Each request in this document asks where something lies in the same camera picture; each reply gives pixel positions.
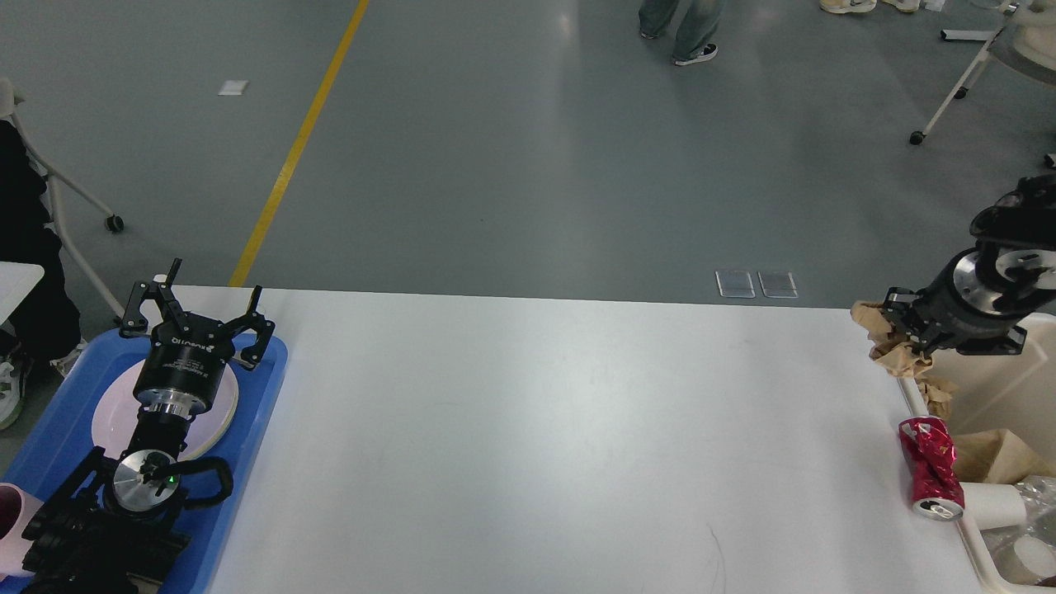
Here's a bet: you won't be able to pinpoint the red crumpled wrapper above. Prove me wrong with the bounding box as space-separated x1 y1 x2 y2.
898 415 965 522

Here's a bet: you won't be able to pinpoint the white paper on floor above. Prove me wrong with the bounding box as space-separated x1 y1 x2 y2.
216 79 249 97

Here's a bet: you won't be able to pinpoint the pink plate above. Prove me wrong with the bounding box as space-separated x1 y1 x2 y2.
91 360 240 461

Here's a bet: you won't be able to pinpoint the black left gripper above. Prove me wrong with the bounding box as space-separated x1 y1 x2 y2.
120 260 276 420

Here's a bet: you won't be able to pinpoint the brown paper ball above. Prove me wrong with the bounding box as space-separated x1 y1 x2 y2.
850 301 934 377

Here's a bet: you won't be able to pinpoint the pink ribbed mug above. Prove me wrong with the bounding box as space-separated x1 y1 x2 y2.
1 483 43 581

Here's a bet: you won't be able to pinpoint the crumpled paper scraps in bin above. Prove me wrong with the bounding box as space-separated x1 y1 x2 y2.
914 376 959 421

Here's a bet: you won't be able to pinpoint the blue plastic tray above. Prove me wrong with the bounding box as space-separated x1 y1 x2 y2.
2 330 288 593

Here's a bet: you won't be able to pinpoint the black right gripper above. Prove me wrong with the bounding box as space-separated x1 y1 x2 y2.
881 250 1027 357

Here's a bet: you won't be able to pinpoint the person in black pants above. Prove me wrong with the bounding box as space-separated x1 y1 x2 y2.
1 120 86 429

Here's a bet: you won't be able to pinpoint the right clear floor plate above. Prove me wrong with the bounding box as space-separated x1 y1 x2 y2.
757 271 799 299

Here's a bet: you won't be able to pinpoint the white plastic bin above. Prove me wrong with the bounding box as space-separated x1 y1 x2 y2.
898 314 1055 593

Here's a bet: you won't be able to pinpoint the left clear floor plate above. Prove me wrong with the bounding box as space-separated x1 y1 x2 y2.
715 270 756 299

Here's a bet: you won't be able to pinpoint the white side table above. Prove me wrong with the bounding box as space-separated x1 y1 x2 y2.
1 261 45 323

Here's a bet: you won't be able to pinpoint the aluminium foil tray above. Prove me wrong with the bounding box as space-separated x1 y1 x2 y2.
982 476 1055 549

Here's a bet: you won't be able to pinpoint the clear floor plate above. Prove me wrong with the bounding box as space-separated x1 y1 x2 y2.
715 270 756 299
757 271 799 299

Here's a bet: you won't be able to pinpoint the white paper cup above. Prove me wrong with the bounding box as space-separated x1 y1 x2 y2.
992 536 1055 586

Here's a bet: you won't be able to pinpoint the white bowl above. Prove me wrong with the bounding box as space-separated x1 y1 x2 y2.
961 483 1027 530

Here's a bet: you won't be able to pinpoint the grey wheeled frame left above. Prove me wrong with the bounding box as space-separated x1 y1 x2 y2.
0 78 125 314

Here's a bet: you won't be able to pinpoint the small brown paper bag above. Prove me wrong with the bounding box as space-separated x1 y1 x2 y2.
953 429 1055 484

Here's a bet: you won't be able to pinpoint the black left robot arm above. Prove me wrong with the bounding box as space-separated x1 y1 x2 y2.
20 259 275 593

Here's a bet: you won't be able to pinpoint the white wheeled chair right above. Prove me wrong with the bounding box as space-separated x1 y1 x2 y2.
908 0 1056 148

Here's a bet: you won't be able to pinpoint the person in blue jeans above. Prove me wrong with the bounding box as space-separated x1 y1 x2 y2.
638 1 727 67

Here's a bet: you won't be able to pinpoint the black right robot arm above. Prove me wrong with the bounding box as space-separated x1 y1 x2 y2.
881 174 1055 356

